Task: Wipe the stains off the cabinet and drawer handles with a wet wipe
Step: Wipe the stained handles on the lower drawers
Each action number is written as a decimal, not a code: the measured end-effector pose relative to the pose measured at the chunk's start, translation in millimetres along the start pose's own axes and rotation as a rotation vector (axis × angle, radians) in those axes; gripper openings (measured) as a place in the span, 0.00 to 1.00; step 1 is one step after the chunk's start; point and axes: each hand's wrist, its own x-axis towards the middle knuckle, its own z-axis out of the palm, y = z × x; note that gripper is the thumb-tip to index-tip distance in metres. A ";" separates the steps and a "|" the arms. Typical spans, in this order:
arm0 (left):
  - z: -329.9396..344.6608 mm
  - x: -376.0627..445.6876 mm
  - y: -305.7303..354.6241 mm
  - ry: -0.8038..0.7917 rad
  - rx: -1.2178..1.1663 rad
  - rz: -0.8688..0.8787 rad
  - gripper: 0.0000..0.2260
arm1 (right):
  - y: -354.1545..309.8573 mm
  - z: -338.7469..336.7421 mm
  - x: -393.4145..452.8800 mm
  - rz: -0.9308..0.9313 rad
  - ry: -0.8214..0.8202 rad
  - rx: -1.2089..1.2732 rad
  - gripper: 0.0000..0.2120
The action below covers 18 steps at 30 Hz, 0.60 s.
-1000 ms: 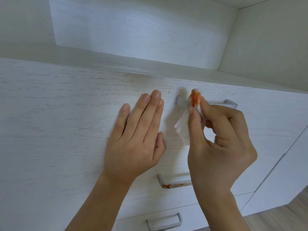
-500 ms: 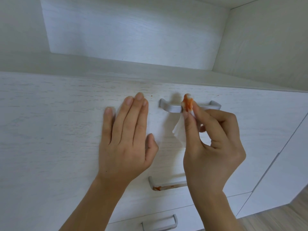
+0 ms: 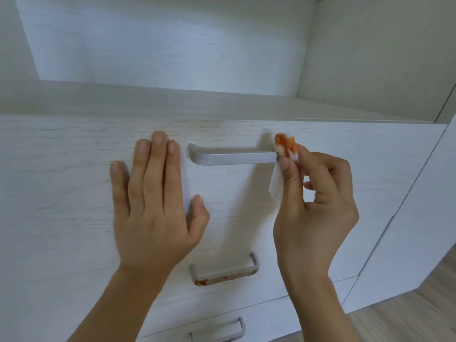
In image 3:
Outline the person's right hand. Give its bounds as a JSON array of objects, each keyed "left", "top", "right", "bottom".
[{"left": 273, "top": 145, "right": 360, "bottom": 285}]

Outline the white wipe pad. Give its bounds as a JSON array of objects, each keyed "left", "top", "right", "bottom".
[{"left": 267, "top": 133, "right": 314, "bottom": 198}]

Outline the drawer handle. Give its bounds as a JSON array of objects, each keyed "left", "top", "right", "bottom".
[
  {"left": 188, "top": 142, "right": 280, "bottom": 166},
  {"left": 189, "top": 251, "right": 260, "bottom": 287},
  {"left": 190, "top": 316, "right": 247, "bottom": 342}
]

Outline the person's left hand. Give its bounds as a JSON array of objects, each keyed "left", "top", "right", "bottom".
[{"left": 109, "top": 130, "right": 211, "bottom": 282}]

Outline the white wooden cabinet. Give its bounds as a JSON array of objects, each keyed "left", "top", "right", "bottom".
[{"left": 0, "top": 0, "right": 456, "bottom": 342}]

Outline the white cabinet door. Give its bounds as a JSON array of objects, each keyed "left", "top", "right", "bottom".
[{"left": 343, "top": 114, "right": 456, "bottom": 314}]

